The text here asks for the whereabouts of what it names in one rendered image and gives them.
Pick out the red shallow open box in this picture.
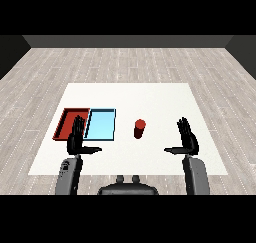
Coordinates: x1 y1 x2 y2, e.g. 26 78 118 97
52 107 91 142

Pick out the light blue shallow open box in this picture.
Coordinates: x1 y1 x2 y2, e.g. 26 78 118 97
83 108 117 142

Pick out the small red can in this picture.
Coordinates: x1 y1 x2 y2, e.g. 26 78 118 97
133 118 147 140

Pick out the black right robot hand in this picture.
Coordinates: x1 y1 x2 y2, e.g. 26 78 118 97
163 116 200 157

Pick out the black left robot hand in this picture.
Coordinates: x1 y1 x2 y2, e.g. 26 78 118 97
66 114 103 156

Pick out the dark grey robot body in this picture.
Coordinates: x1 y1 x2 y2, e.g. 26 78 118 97
97 175 160 196

